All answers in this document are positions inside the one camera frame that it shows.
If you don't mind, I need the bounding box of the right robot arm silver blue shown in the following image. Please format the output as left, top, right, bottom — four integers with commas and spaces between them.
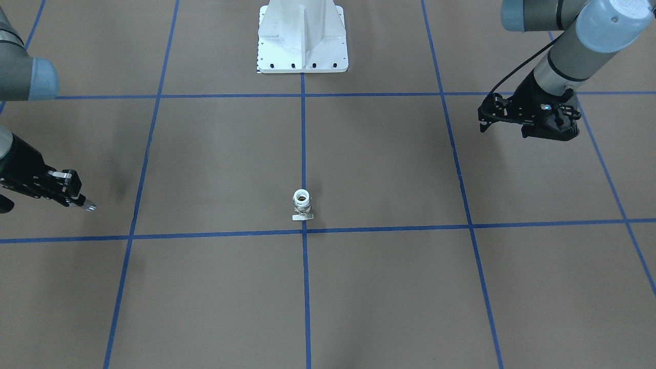
1, 10, 96, 212

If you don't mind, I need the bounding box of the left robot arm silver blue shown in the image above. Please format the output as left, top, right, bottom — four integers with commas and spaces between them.
478, 1, 654, 141

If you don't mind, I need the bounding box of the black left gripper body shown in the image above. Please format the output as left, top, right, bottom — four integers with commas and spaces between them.
478, 72, 577, 133

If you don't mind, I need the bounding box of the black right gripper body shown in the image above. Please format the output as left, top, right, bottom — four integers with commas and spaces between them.
1, 135, 56, 199

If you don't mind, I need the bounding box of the white pedestal column with base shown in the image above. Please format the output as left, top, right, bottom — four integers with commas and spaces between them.
256, 1, 349, 73

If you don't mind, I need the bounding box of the black camera cable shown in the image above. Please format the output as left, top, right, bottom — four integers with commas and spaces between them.
487, 38, 557, 98

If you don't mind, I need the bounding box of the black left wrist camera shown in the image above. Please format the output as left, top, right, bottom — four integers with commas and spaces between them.
521, 104, 582, 141

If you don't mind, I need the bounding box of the small metal pipe fitting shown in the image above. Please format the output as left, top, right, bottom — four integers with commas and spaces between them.
80, 199, 97, 212

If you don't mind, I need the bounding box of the white PPR valve with handle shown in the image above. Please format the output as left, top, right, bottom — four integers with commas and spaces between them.
292, 189, 314, 221

